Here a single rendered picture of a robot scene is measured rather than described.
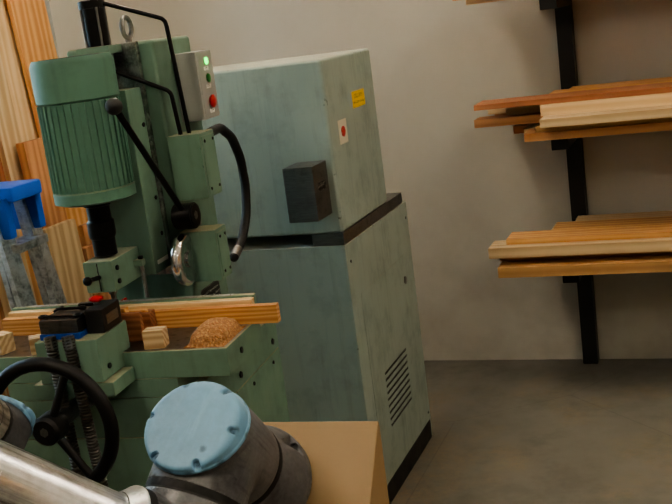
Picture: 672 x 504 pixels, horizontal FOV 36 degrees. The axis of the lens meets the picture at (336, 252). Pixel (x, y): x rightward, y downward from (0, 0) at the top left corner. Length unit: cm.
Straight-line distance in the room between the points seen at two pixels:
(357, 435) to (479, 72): 278
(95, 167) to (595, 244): 213
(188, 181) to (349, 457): 94
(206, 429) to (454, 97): 302
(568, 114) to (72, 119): 206
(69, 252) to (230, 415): 255
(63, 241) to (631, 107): 209
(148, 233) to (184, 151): 20
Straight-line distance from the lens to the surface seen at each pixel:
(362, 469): 170
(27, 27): 431
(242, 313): 225
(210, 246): 241
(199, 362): 215
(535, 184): 434
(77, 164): 224
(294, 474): 168
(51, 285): 333
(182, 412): 153
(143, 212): 238
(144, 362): 220
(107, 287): 231
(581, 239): 391
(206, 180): 241
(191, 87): 249
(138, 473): 231
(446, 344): 461
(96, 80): 224
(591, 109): 380
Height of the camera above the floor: 151
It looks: 12 degrees down
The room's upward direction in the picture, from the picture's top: 8 degrees counter-clockwise
